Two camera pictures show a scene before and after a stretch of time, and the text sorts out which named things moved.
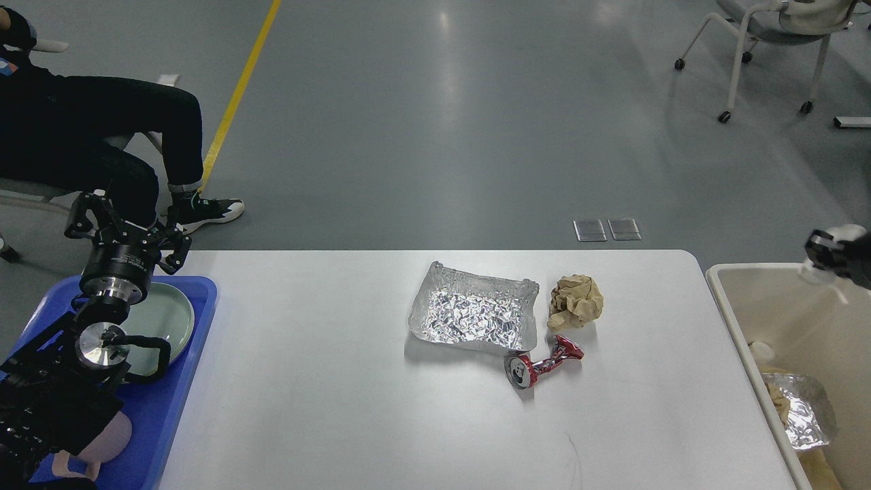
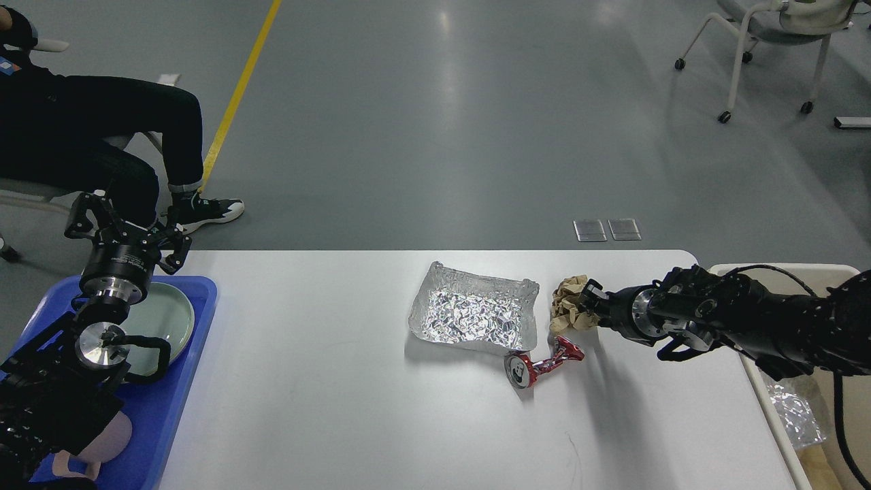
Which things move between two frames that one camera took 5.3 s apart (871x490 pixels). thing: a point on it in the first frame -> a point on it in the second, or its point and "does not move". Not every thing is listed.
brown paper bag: x=818 y=471 does not move
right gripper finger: x=821 y=256 -> x=591 y=297
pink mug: x=107 y=448 does not move
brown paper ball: x=576 y=299 does not move
